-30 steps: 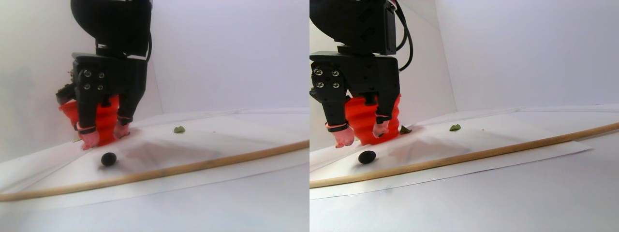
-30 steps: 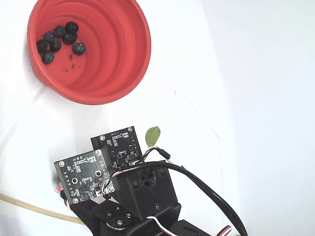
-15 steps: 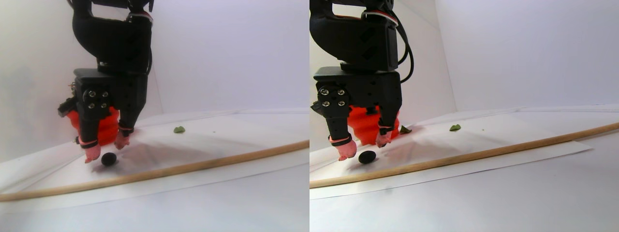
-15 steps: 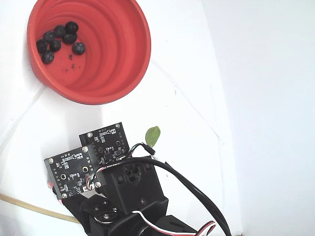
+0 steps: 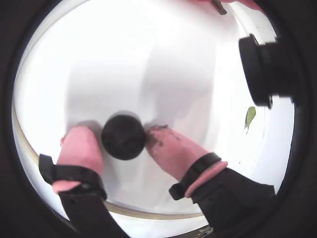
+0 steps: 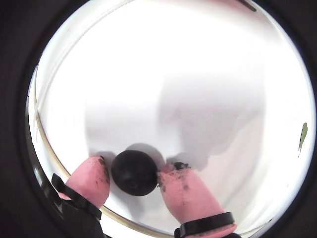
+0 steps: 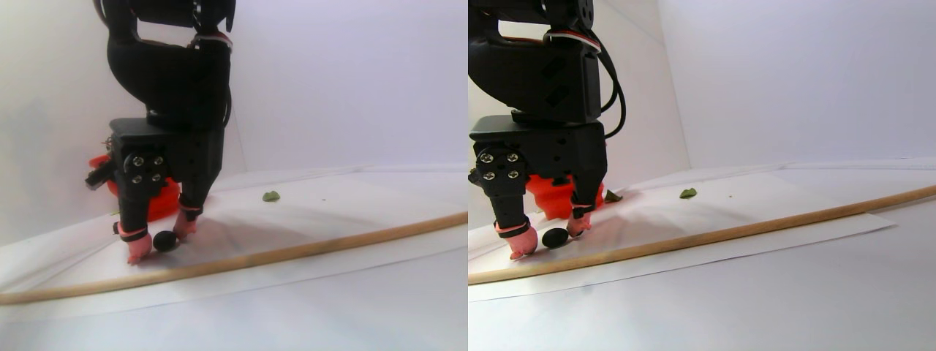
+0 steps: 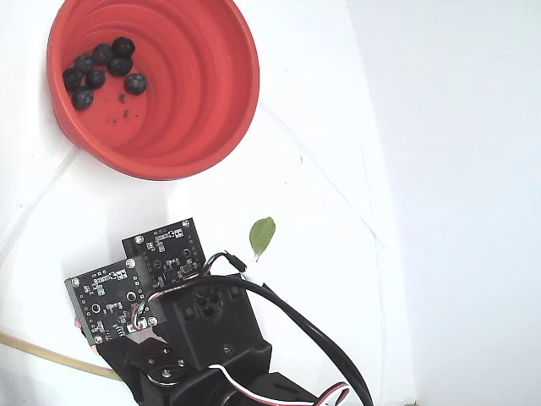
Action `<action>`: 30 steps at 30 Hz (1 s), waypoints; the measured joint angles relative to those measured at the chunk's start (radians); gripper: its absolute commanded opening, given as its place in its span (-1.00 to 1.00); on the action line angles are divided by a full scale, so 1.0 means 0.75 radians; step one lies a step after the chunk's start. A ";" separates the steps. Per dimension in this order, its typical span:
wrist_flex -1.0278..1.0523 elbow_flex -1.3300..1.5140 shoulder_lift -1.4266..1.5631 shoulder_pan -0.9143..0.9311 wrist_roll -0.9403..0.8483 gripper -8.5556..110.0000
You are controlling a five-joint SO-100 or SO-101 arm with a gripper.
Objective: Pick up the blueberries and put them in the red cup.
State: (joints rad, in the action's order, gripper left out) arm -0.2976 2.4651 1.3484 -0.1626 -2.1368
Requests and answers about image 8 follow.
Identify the red collapsible cup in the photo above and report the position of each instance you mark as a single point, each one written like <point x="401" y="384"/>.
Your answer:
<point x="190" y="84"/>

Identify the small dark blueberry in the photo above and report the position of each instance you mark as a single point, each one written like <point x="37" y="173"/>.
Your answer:
<point x="95" y="78"/>

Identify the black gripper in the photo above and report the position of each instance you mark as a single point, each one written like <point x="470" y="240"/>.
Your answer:
<point x="157" y="364"/>

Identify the long wooden stick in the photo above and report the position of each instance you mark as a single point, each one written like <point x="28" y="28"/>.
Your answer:
<point x="50" y="355"/>

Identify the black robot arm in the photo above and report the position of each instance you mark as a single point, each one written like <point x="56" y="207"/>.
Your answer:
<point x="262" y="389"/>

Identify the black camera circuit board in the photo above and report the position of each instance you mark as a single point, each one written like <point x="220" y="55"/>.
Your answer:
<point x="173" y="254"/>
<point x="110" y="300"/>

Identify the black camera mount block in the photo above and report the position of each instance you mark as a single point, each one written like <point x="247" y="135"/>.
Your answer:
<point x="220" y="330"/>

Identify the green leaf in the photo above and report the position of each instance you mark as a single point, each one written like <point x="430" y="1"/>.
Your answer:
<point x="262" y="236"/>

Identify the round dark blueberry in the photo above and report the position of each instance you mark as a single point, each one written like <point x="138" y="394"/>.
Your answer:
<point x="82" y="98"/>
<point x="135" y="83"/>

